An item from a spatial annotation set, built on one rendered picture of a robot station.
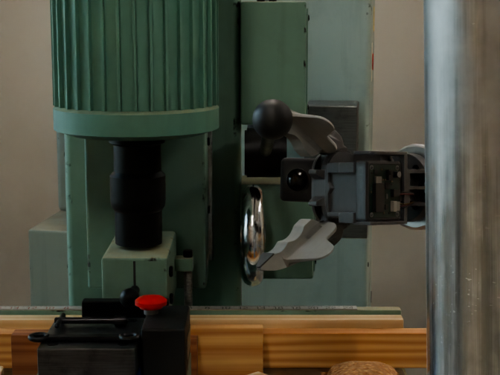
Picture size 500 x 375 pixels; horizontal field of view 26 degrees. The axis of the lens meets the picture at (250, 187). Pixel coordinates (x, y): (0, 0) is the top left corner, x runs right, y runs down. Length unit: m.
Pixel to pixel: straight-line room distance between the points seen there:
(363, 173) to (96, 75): 0.28
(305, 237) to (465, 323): 0.43
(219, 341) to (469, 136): 0.59
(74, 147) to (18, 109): 2.27
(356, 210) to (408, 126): 2.40
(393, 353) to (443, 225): 0.58
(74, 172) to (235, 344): 0.34
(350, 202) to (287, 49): 0.33
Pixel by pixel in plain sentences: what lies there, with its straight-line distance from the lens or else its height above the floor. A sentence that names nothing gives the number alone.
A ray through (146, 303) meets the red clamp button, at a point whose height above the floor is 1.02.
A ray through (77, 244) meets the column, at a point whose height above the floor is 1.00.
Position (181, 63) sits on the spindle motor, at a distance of 1.09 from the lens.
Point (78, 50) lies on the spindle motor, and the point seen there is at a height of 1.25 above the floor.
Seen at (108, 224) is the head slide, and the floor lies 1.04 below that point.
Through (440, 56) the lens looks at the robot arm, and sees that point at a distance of 0.65.
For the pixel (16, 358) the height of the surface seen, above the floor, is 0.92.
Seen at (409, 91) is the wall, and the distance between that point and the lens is 3.42.
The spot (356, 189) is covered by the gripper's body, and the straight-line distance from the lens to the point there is 1.03.
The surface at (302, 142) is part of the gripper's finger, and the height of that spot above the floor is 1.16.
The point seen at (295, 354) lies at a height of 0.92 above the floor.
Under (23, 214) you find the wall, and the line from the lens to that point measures 3.67.
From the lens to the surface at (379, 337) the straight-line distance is 1.21.
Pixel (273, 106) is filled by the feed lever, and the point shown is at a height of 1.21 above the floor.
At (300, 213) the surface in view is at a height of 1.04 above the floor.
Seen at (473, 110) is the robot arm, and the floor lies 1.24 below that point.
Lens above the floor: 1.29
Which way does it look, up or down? 9 degrees down
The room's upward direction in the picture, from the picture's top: straight up
